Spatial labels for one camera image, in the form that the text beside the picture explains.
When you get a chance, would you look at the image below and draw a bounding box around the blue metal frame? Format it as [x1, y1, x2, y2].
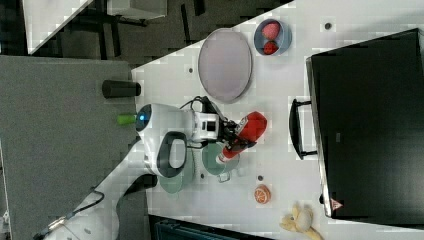
[148, 214, 272, 240]

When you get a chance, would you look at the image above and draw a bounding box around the peeled banana toy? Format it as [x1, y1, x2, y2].
[279, 204, 324, 240]

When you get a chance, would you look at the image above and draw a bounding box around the black cylinder post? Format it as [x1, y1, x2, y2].
[102, 80, 141, 99]

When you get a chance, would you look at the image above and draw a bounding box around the green cup with handle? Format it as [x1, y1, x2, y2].
[202, 143, 240, 183]

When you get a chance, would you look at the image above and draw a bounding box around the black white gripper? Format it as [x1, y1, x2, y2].
[192, 112, 257, 150]

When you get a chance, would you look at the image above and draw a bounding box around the orange slice toy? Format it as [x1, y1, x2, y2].
[254, 184, 271, 204]

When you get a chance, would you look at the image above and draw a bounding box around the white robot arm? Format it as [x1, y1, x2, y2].
[32, 103, 267, 240]

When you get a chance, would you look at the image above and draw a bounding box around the red ketchup bottle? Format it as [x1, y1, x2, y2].
[217, 111, 267, 163]

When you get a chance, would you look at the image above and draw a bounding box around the green cylinder object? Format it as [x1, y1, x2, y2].
[117, 114, 136, 125]

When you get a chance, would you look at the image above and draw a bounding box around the red strawberry toy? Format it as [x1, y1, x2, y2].
[263, 41, 279, 55]

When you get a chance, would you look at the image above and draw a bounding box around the round grey plate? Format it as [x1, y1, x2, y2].
[198, 28, 252, 103]

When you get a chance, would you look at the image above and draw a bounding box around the pink strawberry toy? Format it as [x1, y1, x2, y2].
[261, 21, 280, 40]

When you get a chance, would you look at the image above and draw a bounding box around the black toaster oven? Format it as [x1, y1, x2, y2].
[306, 28, 424, 229]

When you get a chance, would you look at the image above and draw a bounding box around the blue bowl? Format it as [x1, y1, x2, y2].
[253, 19, 292, 56]

